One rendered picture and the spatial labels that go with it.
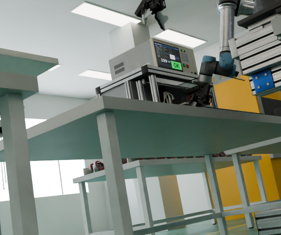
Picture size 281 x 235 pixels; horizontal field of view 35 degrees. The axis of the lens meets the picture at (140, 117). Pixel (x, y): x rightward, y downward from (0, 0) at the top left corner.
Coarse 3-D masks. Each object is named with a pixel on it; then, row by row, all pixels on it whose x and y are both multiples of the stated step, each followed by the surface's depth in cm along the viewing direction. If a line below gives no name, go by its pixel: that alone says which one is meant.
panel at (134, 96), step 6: (132, 84) 260; (144, 84) 268; (132, 90) 258; (144, 90) 267; (150, 90) 271; (168, 90) 285; (174, 90) 291; (132, 96) 258; (138, 96) 261; (150, 96) 270; (174, 96) 289; (180, 96) 294; (186, 96) 300
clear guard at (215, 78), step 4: (212, 76) 278; (216, 76) 279; (220, 76) 281; (224, 76) 283; (192, 80) 278; (196, 80) 280; (212, 80) 287; (216, 80) 288; (220, 80) 290; (244, 80) 279; (196, 84) 290
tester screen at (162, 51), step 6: (156, 48) 267; (162, 48) 272; (168, 48) 276; (174, 48) 282; (156, 54) 265; (162, 54) 270; (168, 54) 275; (174, 54) 280; (168, 60) 273; (174, 60) 278; (162, 66) 266
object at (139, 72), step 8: (136, 72) 255; (144, 72) 251; (152, 72) 252; (160, 72) 258; (168, 72) 264; (176, 72) 271; (112, 80) 268; (120, 80) 263; (128, 80) 259; (136, 80) 275; (176, 80) 276; (184, 80) 279; (96, 88) 277; (104, 88) 272; (112, 88) 269
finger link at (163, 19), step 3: (159, 12) 215; (156, 15) 215; (159, 15) 216; (162, 15) 215; (165, 15) 214; (156, 18) 216; (159, 18) 216; (162, 18) 215; (165, 18) 215; (168, 18) 214; (159, 21) 216; (162, 21) 216; (165, 21) 216; (159, 24) 217; (162, 24) 217; (162, 27) 216
